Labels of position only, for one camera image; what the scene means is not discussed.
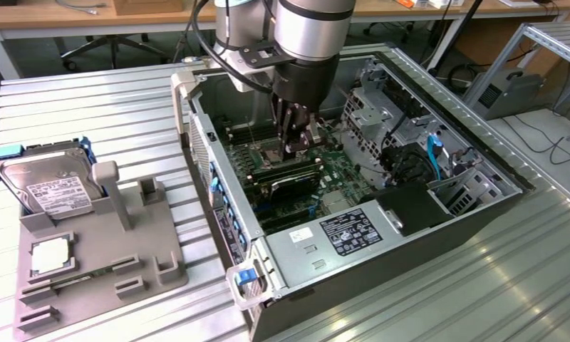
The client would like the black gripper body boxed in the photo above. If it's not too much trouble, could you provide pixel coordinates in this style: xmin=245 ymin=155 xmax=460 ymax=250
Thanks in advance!
xmin=269 ymin=53 xmax=342 ymax=110

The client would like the green graphics card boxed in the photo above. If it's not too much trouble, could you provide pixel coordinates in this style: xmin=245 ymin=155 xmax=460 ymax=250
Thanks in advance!
xmin=264 ymin=171 xmax=325 ymax=207

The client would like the metal socket cover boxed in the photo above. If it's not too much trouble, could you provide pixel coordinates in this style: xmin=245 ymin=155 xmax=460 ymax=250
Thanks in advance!
xmin=306 ymin=119 xmax=328 ymax=155

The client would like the thin metal locking lever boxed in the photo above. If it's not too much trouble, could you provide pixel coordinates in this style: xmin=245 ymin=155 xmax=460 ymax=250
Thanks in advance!
xmin=246 ymin=115 xmax=260 ymax=149

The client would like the CPU socket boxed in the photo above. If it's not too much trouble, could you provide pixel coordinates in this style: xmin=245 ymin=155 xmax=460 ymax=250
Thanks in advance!
xmin=249 ymin=140 xmax=286 ymax=169

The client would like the perforated metal disk bay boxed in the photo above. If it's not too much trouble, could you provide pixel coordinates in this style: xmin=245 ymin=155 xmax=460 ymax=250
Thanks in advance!
xmin=342 ymin=58 xmax=457 ymax=168

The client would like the green motherboard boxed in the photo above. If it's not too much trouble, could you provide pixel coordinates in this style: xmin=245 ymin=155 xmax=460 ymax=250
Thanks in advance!
xmin=220 ymin=113 xmax=389 ymax=237

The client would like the silver chipset heat sink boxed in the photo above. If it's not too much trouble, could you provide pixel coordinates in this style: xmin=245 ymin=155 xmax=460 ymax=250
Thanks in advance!
xmin=318 ymin=191 xmax=358 ymax=212

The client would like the black office chair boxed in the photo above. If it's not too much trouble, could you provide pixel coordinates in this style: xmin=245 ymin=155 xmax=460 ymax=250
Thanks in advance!
xmin=58 ymin=33 xmax=168 ymax=71
xmin=360 ymin=21 xmax=416 ymax=36

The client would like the long black expansion slot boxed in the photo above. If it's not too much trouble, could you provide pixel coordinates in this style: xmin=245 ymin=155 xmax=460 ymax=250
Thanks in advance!
xmin=257 ymin=208 xmax=313 ymax=224
xmin=264 ymin=216 xmax=317 ymax=232

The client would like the black plastic air shroud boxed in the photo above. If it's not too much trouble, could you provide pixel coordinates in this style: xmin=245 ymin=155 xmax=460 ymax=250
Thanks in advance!
xmin=373 ymin=182 xmax=466 ymax=239

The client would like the black slanted pole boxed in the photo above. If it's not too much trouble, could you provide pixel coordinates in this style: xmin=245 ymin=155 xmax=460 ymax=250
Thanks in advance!
xmin=429 ymin=0 xmax=486 ymax=71

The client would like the grey power supply unit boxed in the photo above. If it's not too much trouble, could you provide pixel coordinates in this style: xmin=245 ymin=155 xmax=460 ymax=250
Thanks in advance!
xmin=264 ymin=198 xmax=406 ymax=290

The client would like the brown cardboard box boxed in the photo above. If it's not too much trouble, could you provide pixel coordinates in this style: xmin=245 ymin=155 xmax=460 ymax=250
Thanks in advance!
xmin=114 ymin=0 xmax=184 ymax=16

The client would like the grey computer tower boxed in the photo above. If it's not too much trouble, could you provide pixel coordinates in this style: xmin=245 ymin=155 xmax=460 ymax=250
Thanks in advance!
xmin=464 ymin=69 xmax=548 ymax=121

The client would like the slotted metal disk bay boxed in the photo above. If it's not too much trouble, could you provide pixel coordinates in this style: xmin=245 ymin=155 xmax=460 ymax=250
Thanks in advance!
xmin=426 ymin=165 xmax=525 ymax=219

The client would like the blue case latch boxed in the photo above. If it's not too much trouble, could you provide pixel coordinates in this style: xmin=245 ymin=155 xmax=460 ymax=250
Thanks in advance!
xmin=234 ymin=269 xmax=258 ymax=286

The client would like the long wooden desk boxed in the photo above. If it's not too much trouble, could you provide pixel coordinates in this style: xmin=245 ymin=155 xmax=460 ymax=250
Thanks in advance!
xmin=0 ymin=0 xmax=570 ymax=81

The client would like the open black PC case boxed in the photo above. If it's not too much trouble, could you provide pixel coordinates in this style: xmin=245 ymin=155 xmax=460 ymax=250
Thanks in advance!
xmin=182 ymin=42 xmax=537 ymax=342

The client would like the grey parts rack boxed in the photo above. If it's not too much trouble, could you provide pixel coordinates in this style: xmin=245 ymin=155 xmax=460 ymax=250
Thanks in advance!
xmin=12 ymin=160 xmax=190 ymax=334

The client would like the hard disk in blue carrier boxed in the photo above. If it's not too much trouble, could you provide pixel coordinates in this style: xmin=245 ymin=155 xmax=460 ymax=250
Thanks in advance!
xmin=0 ymin=137 xmax=106 ymax=221

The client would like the green RAM stick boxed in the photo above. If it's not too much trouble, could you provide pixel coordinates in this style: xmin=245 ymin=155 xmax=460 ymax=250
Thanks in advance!
xmin=46 ymin=267 xmax=121 ymax=289

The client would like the silver CPU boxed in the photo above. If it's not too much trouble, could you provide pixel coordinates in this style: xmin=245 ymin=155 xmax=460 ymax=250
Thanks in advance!
xmin=29 ymin=239 xmax=74 ymax=276

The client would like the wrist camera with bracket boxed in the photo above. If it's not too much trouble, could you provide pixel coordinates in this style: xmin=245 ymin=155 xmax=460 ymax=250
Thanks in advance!
xmin=226 ymin=43 xmax=292 ymax=94

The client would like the beige case handle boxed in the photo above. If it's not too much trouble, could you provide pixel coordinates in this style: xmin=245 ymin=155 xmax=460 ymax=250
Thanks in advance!
xmin=224 ymin=261 xmax=273 ymax=311
xmin=169 ymin=69 xmax=204 ymax=103

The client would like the black wire bundle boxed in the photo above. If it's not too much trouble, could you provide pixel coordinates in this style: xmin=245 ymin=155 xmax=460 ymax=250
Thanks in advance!
xmin=378 ymin=147 xmax=432 ymax=188

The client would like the black hanging cable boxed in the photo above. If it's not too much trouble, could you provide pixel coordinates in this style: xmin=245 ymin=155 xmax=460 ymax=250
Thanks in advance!
xmin=170 ymin=14 xmax=194 ymax=64

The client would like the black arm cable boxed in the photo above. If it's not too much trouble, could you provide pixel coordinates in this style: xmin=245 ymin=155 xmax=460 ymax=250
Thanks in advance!
xmin=190 ymin=0 xmax=266 ymax=90

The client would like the blue disk wire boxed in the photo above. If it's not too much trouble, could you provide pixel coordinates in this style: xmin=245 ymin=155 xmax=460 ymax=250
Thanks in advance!
xmin=426 ymin=132 xmax=446 ymax=182

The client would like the coiled black cable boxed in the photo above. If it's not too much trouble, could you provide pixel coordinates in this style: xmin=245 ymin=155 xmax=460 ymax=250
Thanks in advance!
xmin=446 ymin=63 xmax=477 ymax=90

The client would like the grey cable with plug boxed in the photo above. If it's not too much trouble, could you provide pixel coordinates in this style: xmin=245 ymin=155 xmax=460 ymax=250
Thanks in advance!
xmin=54 ymin=0 xmax=106 ymax=16

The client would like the aluminium profile frame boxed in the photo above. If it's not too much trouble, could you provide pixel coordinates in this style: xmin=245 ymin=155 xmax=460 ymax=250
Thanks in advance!
xmin=460 ymin=21 xmax=570 ymax=118

